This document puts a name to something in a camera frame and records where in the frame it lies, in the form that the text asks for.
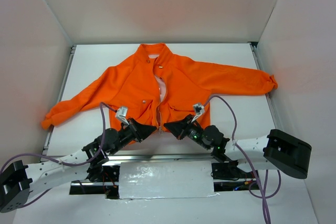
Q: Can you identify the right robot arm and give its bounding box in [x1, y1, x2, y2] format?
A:
[164, 115, 312, 179]

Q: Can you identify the orange zip jacket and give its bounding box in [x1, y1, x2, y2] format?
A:
[41, 44, 278, 131]

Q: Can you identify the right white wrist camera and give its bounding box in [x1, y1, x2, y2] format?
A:
[192, 103, 205, 123]

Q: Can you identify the white foil-edged panel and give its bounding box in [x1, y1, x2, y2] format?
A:
[119, 161, 215, 199]

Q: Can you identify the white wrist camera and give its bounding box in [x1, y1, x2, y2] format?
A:
[192, 103, 205, 123]
[115, 106, 129, 125]

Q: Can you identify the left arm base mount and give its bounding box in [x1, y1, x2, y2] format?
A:
[69, 165, 120, 200]

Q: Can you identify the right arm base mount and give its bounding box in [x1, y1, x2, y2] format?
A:
[211, 159, 258, 192]

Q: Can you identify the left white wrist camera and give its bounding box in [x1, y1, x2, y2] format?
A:
[115, 106, 129, 125]

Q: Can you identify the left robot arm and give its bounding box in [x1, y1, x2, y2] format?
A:
[1, 119, 156, 213]

